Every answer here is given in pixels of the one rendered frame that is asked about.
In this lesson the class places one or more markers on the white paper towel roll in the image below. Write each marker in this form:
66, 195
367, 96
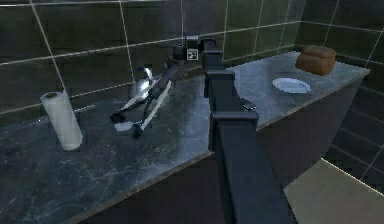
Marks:
62, 123

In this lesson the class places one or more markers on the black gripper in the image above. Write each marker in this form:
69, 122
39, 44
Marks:
178, 53

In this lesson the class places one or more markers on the white plate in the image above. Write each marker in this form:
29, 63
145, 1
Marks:
291, 85

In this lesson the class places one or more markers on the dark marble counter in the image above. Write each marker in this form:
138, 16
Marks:
100, 170

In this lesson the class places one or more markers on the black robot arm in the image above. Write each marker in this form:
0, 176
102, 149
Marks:
246, 166

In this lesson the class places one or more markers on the brown bread loaf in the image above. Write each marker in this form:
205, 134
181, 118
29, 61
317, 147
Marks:
316, 60

